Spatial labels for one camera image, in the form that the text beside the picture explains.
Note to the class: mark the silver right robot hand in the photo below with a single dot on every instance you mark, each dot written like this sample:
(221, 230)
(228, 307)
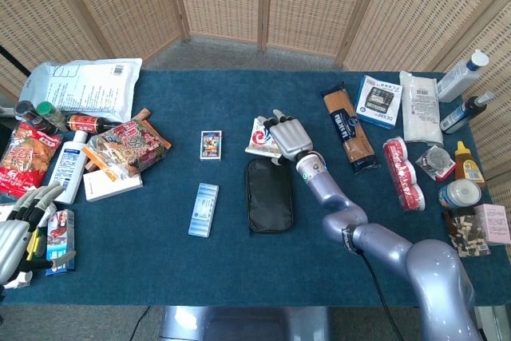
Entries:
(291, 137)

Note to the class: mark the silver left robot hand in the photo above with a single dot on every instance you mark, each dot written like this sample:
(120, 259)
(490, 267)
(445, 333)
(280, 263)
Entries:
(14, 237)

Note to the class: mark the white orange snack packet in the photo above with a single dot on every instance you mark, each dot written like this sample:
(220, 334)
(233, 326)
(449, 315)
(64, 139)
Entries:
(257, 139)

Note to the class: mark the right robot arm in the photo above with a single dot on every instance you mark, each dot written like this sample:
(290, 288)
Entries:
(399, 245)

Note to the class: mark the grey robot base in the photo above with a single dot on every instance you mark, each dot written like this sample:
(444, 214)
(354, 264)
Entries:
(247, 325)

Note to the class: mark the red snack bag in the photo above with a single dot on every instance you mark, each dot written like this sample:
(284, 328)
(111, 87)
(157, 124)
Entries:
(24, 157)

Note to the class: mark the orange edged clear bag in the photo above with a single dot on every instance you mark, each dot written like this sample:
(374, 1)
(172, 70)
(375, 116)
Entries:
(97, 155)

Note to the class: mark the colourful noodle bag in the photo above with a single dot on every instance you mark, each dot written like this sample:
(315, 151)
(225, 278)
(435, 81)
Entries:
(135, 145)

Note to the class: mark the large white mailer bag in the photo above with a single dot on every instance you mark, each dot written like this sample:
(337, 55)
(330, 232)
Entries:
(88, 85)

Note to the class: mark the yellow green marker pack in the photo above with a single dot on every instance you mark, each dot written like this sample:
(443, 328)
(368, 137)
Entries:
(35, 242)

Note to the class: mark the blue red toothpaste box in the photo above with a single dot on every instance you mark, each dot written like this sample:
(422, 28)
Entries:
(62, 233)

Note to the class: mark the spaghetti pack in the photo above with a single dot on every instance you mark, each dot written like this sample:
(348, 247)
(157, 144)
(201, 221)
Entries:
(349, 125)

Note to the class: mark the black zip pouch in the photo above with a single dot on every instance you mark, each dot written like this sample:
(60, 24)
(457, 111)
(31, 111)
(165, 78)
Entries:
(267, 197)

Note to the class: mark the small colourful card box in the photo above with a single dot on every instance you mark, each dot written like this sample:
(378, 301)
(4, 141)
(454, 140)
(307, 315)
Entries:
(211, 145)

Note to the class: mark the white lotion bottle blue label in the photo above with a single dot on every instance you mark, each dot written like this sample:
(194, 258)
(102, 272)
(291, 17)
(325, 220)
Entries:
(68, 165)

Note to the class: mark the blue white calculator box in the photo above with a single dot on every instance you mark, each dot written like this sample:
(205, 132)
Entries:
(379, 101)

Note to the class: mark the white box orange print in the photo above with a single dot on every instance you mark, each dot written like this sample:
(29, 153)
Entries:
(112, 189)

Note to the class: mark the light blue long box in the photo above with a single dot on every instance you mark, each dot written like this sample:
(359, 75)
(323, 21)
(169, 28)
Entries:
(203, 209)

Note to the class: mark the red white cup pack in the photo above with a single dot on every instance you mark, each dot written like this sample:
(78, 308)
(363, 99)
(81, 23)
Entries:
(403, 173)

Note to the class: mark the dark capped bottles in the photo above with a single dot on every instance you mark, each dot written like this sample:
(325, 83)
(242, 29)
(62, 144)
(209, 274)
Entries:
(30, 115)

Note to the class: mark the bottle with green cap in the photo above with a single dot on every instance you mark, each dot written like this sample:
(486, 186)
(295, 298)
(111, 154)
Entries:
(50, 111)

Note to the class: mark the white cotton pad pack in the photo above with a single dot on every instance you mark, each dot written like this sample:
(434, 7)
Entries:
(421, 109)

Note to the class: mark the dark sauce bottle red label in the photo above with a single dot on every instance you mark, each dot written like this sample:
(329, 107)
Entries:
(85, 123)

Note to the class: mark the steel scrubber pack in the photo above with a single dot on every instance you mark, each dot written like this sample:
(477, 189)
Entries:
(435, 157)

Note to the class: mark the blue carpet table cover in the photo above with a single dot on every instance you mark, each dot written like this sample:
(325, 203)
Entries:
(159, 217)

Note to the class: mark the brown snack bar pack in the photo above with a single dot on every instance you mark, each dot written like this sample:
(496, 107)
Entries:
(141, 114)

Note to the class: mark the dark spray bottle blue label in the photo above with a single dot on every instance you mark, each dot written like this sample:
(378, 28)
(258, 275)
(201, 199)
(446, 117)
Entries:
(463, 113)

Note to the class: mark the white pump bottle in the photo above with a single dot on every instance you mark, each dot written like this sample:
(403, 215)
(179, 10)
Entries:
(457, 77)

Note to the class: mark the black pole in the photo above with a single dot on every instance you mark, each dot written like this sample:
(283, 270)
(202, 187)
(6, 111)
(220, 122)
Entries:
(14, 59)

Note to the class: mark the round blue tin white lid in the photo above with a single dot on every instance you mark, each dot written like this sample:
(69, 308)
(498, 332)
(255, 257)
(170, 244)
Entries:
(461, 193)

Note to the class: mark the yellow honey bottle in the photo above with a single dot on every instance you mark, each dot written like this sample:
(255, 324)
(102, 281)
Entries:
(469, 167)

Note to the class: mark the pink box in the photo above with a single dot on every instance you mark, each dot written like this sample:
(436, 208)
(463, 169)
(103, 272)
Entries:
(495, 223)

